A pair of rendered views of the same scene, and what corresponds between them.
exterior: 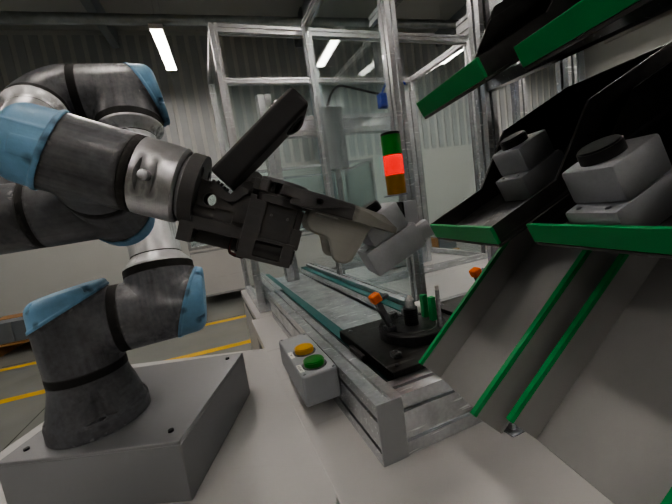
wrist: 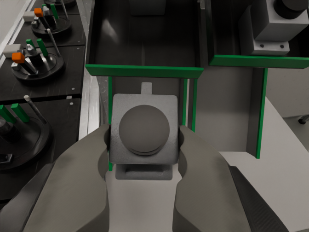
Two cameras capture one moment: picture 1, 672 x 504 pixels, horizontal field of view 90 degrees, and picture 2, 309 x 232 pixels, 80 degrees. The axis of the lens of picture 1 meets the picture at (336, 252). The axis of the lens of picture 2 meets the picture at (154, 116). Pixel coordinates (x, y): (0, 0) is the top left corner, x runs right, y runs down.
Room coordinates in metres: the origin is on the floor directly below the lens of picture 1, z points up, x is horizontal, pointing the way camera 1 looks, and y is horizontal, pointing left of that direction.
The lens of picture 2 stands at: (0.36, 0.02, 1.34)
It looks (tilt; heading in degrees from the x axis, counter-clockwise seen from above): 52 degrees down; 277
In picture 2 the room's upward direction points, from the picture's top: 4 degrees clockwise
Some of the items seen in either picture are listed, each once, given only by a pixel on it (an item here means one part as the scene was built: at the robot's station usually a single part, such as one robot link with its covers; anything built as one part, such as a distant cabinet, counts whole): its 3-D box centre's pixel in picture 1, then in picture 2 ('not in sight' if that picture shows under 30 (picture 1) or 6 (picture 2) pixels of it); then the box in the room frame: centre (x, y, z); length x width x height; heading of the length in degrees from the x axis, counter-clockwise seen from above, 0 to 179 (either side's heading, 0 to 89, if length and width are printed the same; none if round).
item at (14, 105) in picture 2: (432, 308); (20, 113); (0.68, -0.18, 1.01); 0.01 x 0.01 x 0.05; 20
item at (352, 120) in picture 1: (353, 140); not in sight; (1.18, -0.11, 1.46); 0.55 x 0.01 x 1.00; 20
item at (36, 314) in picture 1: (80, 324); not in sight; (0.55, 0.44, 1.12); 0.13 x 0.12 x 0.14; 111
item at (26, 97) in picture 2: (438, 306); (36, 110); (0.63, -0.18, 1.03); 0.01 x 0.01 x 0.08
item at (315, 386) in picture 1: (306, 364); not in sight; (0.68, 0.10, 0.93); 0.21 x 0.07 x 0.06; 20
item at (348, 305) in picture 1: (364, 319); not in sight; (0.96, -0.05, 0.91); 0.84 x 0.28 x 0.10; 20
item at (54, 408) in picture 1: (94, 390); not in sight; (0.55, 0.44, 1.00); 0.15 x 0.15 x 0.10
